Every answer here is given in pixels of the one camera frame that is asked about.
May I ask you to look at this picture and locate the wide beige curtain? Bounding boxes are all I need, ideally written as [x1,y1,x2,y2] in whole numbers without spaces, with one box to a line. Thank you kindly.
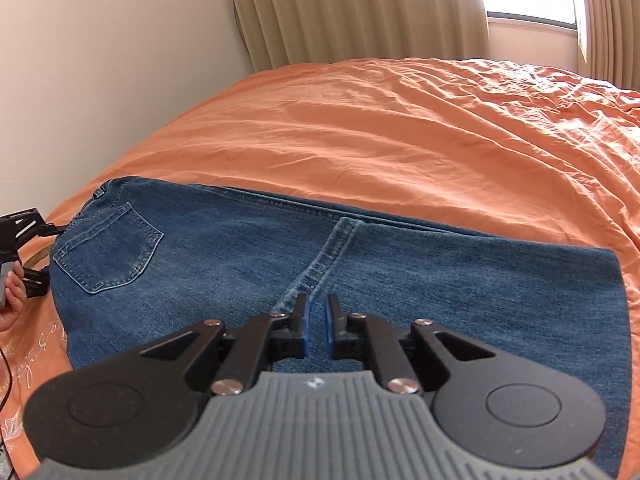
[222,0,492,74]

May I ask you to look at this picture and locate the black cable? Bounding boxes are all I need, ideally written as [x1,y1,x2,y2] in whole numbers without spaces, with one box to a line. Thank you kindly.
[0,344,14,413]

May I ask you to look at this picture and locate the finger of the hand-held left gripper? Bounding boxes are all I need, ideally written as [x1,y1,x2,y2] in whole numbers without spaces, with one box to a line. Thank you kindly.
[18,268,50,299]
[31,222,67,251]

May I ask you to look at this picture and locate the beige belt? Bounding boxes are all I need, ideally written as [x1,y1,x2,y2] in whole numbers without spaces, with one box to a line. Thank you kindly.
[22,247,56,274]

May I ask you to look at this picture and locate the orange bed cover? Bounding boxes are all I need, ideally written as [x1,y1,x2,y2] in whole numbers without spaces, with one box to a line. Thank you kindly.
[0,57,640,480]

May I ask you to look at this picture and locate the blue denim pants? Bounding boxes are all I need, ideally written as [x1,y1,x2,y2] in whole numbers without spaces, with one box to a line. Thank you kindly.
[51,176,632,480]

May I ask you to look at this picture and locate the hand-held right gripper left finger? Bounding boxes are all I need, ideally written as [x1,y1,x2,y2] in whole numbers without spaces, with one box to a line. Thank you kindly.
[142,292,314,396]

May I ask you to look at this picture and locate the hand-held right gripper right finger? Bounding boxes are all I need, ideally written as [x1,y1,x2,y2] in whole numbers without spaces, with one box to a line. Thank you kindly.
[325,294,497,395]

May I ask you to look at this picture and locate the person's left hand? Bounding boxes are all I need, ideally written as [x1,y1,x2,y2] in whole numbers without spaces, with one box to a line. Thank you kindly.
[0,263,27,334]

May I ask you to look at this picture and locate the narrow beige curtain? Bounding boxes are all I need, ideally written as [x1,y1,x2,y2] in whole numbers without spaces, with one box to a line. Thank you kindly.
[575,0,640,95]

